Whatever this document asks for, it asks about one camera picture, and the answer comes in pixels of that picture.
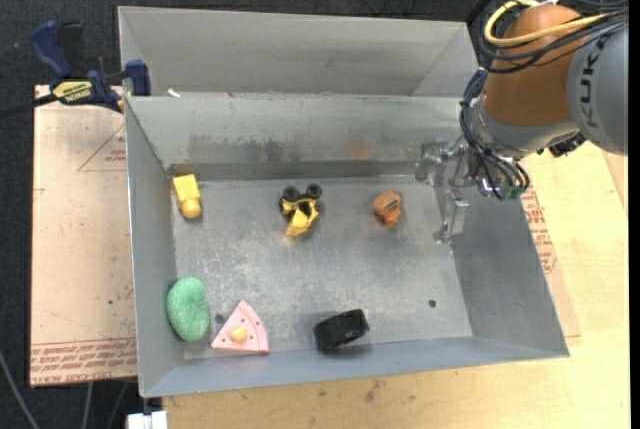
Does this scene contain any yellow toy block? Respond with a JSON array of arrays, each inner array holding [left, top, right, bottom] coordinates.
[[171, 172, 204, 220]]

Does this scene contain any grey metal bin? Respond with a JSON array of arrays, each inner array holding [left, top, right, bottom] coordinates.
[[117, 5, 571, 399]]

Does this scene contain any yellow and black toy vehicle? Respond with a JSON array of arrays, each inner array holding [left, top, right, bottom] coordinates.
[[278, 183, 324, 239]]

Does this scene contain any pink toy pizza slice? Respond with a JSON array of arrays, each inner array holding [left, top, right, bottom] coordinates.
[[210, 299, 271, 356]]

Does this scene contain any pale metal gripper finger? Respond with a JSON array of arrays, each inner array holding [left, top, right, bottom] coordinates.
[[414, 139, 451, 182], [432, 188, 471, 245]]

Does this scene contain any brown cardboard board red print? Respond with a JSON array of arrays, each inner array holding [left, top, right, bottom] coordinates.
[[29, 84, 584, 389]]

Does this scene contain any orange toy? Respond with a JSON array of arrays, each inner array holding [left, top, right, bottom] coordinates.
[[371, 190, 405, 228]]

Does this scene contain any green oval sponge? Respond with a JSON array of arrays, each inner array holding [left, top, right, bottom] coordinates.
[[165, 276, 211, 344]]

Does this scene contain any black ring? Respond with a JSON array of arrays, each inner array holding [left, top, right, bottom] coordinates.
[[312, 308, 371, 352]]

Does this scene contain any black cylinder on white bracket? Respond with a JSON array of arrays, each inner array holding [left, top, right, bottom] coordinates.
[[548, 132, 587, 159]]

